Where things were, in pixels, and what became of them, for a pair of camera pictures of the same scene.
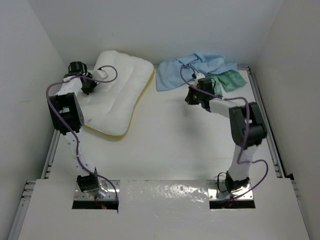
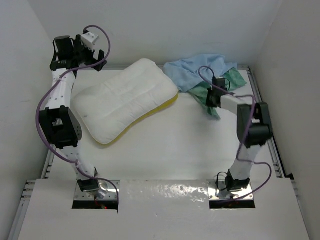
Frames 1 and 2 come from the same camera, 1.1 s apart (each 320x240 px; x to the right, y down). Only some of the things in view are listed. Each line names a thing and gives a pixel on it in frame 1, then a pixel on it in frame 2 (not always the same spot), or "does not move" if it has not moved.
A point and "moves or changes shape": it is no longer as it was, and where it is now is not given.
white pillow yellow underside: [109, 107] moves or changes shape
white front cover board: [163, 210] does not move
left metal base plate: [106, 192] does not move
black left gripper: [88, 91] to [92, 61]
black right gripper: [189, 99] to [209, 103]
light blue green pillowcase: [180, 73] moves or changes shape
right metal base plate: [218, 190] does not move
